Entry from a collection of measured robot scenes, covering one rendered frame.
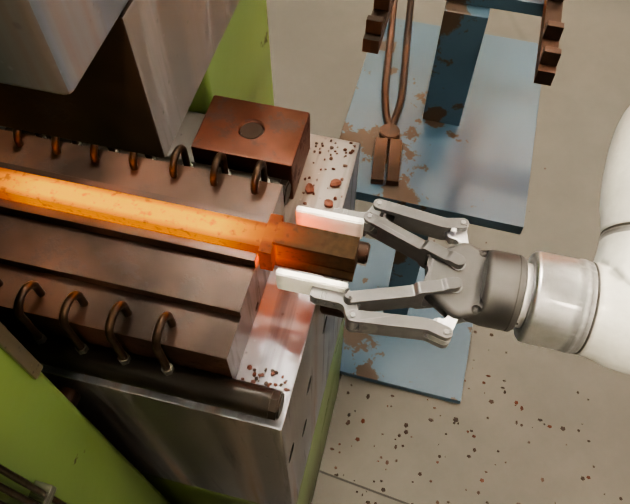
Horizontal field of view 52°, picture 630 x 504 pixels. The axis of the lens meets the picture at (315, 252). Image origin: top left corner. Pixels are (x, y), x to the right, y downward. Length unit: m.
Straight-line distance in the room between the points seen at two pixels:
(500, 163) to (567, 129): 1.18
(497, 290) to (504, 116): 0.55
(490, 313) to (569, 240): 1.36
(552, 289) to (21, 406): 0.46
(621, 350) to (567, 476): 1.07
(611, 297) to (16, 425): 0.52
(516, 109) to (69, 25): 0.94
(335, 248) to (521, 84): 0.64
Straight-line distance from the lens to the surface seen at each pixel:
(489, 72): 1.19
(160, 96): 0.35
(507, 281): 0.62
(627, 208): 0.68
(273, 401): 0.64
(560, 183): 2.08
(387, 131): 1.05
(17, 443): 0.62
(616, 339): 0.64
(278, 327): 0.70
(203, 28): 0.40
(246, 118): 0.78
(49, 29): 0.26
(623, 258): 0.65
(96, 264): 0.69
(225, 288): 0.64
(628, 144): 0.71
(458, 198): 1.00
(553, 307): 0.62
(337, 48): 2.35
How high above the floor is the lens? 1.55
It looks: 59 degrees down
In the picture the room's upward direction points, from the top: straight up
